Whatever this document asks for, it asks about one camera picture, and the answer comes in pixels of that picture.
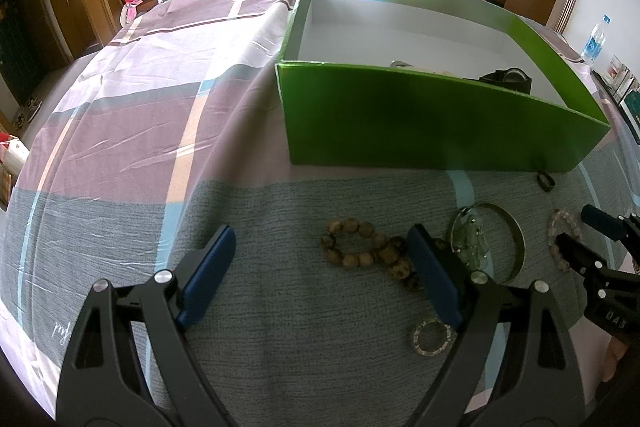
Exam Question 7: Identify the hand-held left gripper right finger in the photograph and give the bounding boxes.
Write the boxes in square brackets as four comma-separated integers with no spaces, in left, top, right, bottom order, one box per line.
[405,223,587,427]

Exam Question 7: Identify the black wrist watch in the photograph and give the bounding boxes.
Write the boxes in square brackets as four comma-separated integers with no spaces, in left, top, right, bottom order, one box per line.
[465,67,534,96]

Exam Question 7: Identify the green tissue pack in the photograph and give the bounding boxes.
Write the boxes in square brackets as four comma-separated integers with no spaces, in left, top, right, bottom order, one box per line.
[620,86,640,144]

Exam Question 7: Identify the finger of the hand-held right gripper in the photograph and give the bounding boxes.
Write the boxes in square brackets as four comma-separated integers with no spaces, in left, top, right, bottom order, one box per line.
[581,204,640,242]
[556,232,640,289]

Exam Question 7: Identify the clear water bottle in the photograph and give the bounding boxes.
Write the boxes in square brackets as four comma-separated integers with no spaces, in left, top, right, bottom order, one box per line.
[580,14,612,68]

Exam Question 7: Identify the small card boxes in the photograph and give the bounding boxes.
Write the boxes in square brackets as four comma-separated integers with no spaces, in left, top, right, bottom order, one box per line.
[602,54,637,100]

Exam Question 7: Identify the small crystal ring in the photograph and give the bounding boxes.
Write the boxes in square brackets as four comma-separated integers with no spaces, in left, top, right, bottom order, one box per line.
[412,317,459,358]

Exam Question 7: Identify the silver metal bangle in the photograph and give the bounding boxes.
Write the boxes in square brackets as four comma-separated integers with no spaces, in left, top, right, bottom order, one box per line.
[449,202,527,284]

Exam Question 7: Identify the pink bead bracelet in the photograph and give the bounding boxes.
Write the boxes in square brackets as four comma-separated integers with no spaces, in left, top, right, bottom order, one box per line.
[547,208,584,271]

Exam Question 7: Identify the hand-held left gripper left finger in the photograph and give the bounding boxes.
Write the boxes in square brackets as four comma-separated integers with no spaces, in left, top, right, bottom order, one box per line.
[55,225,237,427]

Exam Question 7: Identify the green cardboard box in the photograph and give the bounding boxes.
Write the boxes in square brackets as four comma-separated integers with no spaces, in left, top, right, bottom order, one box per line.
[276,0,612,173]

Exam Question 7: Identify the person's right hand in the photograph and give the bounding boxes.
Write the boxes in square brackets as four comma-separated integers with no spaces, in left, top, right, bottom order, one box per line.
[602,334,632,384]

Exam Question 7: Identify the dark entrance door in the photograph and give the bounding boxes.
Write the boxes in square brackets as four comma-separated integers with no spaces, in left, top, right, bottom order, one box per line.
[0,0,42,104]

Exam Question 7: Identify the plaid tablecloth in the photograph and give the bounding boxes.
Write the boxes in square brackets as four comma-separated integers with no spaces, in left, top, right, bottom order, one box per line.
[0,0,640,427]

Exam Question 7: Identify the brown wooden bead bracelet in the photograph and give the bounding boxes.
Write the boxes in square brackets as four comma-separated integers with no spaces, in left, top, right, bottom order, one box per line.
[321,217,426,293]

